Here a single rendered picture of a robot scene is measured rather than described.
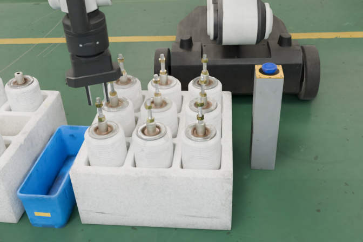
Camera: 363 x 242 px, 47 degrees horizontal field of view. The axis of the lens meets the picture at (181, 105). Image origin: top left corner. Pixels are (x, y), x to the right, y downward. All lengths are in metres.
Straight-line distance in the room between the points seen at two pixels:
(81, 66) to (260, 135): 0.55
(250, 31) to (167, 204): 0.57
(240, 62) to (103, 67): 0.66
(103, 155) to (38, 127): 0.31
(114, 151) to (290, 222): 0.48
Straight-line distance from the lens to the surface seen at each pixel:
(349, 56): 1.99
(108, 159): 1.02
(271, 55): 1.47
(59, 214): 1.12
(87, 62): 0.90
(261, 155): 1.23
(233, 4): 1.29
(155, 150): 0.98
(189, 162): 0.99
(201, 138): 0.96
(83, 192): 1.07
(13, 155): 1.15
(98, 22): 0.86
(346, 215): 1.19
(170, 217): 1.08
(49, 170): 1.26
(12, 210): 1.19
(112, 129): 1.02
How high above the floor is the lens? 0.84
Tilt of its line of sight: 33 degrees down
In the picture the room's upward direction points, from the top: 3 degrees counter-clockwise
